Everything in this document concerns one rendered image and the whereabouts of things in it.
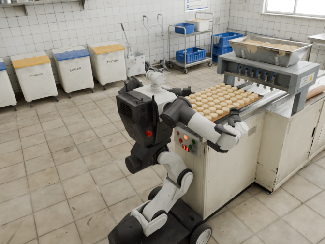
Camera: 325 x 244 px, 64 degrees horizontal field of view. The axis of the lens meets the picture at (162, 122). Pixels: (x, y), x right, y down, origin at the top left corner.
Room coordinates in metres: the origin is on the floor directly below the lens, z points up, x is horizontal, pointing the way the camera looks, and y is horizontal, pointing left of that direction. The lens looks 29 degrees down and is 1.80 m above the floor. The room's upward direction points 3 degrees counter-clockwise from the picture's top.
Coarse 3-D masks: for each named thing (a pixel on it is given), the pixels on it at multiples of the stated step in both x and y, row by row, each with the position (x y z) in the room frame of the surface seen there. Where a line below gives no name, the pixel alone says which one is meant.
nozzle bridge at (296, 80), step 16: (224, 64) 2.26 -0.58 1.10; (240, 64) 2.18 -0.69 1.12; (256, 64) 1.97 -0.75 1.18; (272, 64) 1.95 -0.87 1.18; (304, 64) 1.91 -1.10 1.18; (224, 80) 2.33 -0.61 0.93; (256, 80) 1.98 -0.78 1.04; (288, 80) 1.83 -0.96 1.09; (304, 80) 1.77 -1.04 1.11; (304, 96) 1.81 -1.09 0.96
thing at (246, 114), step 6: (324, 72) 2.49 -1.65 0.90; (276, 96) 1.97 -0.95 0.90; (282, 96) 2.01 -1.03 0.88; (264, 102) 1.87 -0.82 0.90; (270, 102) 1.90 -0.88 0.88; (252, 108) 1.77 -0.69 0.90; (258, 108) 1.80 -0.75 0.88; (264, 108) 1.85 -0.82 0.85; (240, 114) 1.68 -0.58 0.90; (246, 114) 1.71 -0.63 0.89; (252, 114) 1.76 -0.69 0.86; (204, 138) 1.43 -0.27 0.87
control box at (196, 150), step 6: (180, 132) 1.59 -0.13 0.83; (186, 132) 1.57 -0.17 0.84; (180, 138) 1.59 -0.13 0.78; (192, 138) 1.50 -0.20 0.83; (198, 138) 1.48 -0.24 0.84; (180, 144) 1.59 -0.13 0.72; (186, 144) 1.54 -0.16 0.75; (192, 144) 1.49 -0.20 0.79; (198, 144) 1.46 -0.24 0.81; (186, 150) 1.54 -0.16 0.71; (192, 150) 1.49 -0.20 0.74; (198, 150) 1.46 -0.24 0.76; (198, 156) 1.46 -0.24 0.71
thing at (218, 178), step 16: (240, 112) 1.83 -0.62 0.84; (256, 128) 1.79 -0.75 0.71; (176, 144) 1.68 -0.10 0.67; (240, 144) 1.67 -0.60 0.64; (256, 144) 1.81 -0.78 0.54; (192, 160) 1.53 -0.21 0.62; (208, 160) 1.45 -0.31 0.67; (224, 160) 1.56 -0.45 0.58; (240, 160) 1.69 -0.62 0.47; (256, 160) 1.84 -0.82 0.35; (208, 176) 1.46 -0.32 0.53; (224, 176) 1.57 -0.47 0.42; (240, 176) 1.70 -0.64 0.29; (192, 192) 1.53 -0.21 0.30; (208, 192) 1.46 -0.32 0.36; (224, 192) 1.58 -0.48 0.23; (240, 192) 1.78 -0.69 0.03; (192, 208) 1.53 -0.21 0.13; (208, 208) 1.47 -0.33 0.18
